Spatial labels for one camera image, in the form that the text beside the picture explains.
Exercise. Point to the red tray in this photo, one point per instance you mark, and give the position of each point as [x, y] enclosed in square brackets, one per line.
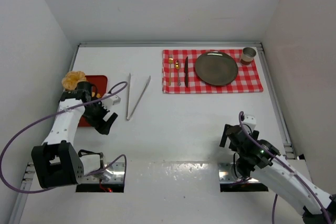
[100, 81]

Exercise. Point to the metal tongs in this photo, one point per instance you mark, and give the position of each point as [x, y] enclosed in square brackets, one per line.
[137, 86]

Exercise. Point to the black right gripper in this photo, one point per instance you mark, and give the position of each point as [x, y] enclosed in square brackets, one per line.
[224, 135]

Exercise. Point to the small orange croissant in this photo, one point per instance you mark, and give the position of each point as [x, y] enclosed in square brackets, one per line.
[95, 95]

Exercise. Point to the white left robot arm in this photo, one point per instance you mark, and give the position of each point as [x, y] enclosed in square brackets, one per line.
[65, 127]

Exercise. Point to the round swirled bread bun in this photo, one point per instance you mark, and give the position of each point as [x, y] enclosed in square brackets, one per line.
[71, 79]

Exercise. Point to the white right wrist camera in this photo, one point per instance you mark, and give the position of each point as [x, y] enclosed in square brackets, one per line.
[249, 123]

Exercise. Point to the gold fork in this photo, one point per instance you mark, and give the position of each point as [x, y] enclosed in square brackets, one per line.
[171, 61]

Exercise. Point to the aluminium table frame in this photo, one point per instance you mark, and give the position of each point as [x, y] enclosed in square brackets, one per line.
[172, 149]

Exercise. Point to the gold spoon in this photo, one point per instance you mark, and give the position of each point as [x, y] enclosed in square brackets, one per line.
[178, 67]

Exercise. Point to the metal cup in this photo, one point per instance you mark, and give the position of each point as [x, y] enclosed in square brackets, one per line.
[247, 56]

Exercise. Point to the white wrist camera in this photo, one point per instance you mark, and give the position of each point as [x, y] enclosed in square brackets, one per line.
[249, 123]
[109, 101]

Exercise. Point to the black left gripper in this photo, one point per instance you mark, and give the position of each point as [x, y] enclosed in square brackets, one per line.
[98, 115]

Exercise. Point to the red checkered cloth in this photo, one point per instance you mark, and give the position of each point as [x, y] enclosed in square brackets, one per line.
[247, 81]

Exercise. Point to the dark round plate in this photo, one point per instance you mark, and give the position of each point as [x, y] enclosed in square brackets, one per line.
[216, 68]

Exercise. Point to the black knife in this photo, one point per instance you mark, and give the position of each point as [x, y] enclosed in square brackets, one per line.
[186, 72]

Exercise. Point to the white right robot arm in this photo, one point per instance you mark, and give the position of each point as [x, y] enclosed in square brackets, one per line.
[311, 202]

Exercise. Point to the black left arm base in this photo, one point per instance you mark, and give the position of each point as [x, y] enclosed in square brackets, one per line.
[57, 165]

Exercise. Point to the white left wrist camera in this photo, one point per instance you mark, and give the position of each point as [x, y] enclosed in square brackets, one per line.
[109, 101]

